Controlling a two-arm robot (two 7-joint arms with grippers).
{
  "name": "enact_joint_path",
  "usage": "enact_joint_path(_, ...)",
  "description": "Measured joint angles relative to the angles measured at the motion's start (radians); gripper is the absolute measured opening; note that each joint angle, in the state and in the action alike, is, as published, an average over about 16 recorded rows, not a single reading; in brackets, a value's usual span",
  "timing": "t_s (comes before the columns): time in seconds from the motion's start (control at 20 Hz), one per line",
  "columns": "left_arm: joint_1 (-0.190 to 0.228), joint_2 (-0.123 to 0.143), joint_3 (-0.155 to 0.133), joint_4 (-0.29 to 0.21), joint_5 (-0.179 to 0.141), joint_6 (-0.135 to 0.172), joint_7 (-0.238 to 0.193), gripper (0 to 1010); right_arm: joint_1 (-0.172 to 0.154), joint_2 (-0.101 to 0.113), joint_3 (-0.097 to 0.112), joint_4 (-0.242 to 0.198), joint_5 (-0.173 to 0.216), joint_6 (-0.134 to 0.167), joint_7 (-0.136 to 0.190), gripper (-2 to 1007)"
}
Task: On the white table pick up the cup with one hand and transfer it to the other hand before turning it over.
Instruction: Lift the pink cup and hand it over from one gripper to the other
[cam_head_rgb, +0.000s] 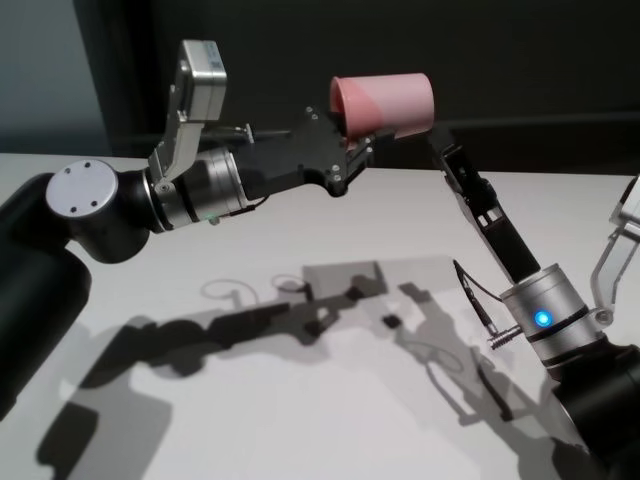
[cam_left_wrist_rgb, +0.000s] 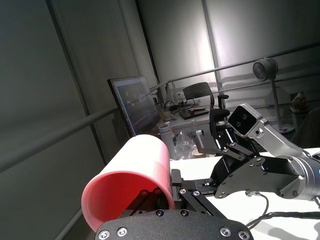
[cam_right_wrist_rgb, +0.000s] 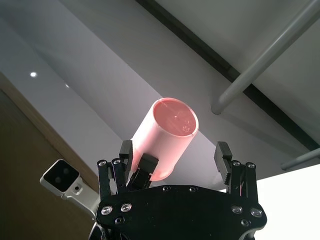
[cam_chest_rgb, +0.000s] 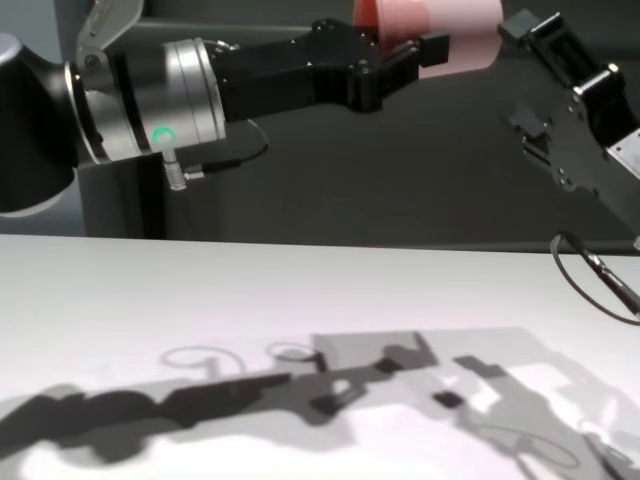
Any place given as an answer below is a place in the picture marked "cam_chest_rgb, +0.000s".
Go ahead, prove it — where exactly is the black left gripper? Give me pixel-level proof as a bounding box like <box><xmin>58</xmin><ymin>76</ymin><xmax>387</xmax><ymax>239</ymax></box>
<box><xmin>212</xmin><ymin>18</ymin><xmax>451</xmax><ymax>124</ymax></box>

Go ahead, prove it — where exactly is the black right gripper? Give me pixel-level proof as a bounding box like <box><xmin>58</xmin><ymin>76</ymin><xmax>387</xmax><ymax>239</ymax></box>
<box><xmin>497</xmin><ymin>8</ymin><xmax>640</xmax><ymax>236</ymax></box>

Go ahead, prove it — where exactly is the pink plastic cup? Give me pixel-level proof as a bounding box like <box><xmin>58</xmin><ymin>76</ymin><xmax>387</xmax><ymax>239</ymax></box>
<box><xmin>352</xmin><ymin>0</ymin><xmax>504</xmax><ymax>80</ymax></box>

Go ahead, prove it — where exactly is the dark grey partition panel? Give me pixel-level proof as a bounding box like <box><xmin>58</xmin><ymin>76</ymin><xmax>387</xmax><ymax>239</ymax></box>
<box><xmin>164</xmin><ymin>0</ymin><xmax>640</xmax><ymax>249</ymax></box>

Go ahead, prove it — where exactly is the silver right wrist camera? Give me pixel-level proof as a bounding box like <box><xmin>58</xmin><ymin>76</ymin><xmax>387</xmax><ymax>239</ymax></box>
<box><xmin>605</xmin><ymin>128</ymin><xmax>640</xmax><ymax>182</ymax></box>

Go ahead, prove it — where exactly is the thick grey horizontal frame bar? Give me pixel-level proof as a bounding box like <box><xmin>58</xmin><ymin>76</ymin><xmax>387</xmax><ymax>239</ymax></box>
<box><xmin>124</xmin><ymin>17</ymin><xmax>321</xmax><ymax>46</ymax></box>

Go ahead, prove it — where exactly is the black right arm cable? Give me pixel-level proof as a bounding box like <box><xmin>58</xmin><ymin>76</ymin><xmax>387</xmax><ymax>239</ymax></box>
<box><xmin>549</xmin><ymin>230</ymin><xmax>640</xmax><ymax>327</ymax></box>

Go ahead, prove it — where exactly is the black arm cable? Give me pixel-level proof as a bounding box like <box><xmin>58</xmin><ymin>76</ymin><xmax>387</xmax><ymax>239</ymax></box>
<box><xmin>162</xmin><ymin>119</ymin><xmax>271</xmax><ymax>192</ymax></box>
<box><xmin>549</xmin><ymin>230</ymin><xmax>640</xmax><ymax>327</ymax></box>

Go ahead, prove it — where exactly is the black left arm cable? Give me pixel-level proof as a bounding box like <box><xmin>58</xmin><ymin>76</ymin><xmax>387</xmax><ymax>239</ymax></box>
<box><xmin>162</xmin><ymin>119</ymin><xmax>271</xmax><ymax>192</ymax></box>

